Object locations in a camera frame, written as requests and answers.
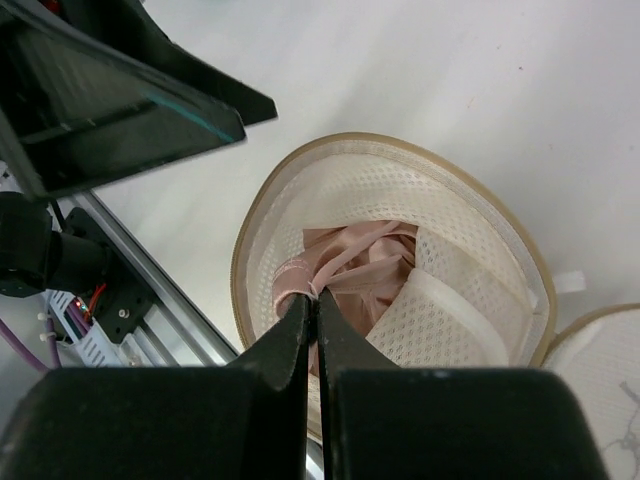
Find pink satin bra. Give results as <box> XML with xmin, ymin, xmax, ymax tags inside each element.
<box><xmin>272</xmin><ymin>222</ymin><xmax>419</xmax><ymax>376</ymax></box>

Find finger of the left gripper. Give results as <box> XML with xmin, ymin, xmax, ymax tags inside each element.
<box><xmin>122</xmin><ymin>1</ymin><xmax>278</xmax><ymax>125</ymax></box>
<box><xmin>1</xmin><ymin>1</ymin><xmax>246</xmax><ymax>200</ymax></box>

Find white slotted cable duct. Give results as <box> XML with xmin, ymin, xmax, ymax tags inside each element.
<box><xmin>44</xmin><ymin>290</ymin><xmax>123</xmax><ymax>367</ymax></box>

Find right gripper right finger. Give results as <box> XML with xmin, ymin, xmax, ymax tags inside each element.
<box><xmin>315</xmin><ymin>293</ymin><xmax>607</xmax><ymax>479</ymax></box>

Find round mesh laundry bag glasses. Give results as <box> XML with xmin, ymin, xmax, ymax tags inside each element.
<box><xmin>228</xmin><ymin>131</ymin><xmax>640</xmax><ymax>480</ymax></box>

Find aluminium rail front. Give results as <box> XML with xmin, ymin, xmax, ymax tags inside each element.
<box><xmin>73</xmin><ymin>192</ymin><xmax>239</xmax><ymax>367</ymax></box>

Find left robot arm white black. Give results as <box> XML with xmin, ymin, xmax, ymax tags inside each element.
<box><xmin>1</xmin><ymin>1</ymin><xmax>277</xmax><ymax>298</ymax></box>

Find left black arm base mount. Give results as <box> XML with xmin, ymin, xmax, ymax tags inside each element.
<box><xmin>65</xmin><ymin>207</ymin><xmax>156</xmax><ymax>344</ymax></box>

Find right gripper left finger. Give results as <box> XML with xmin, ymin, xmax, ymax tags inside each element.
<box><xmin>1</xmin><ymin>296</ymin><xmax>308</xmax><ymax>479</ymax></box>

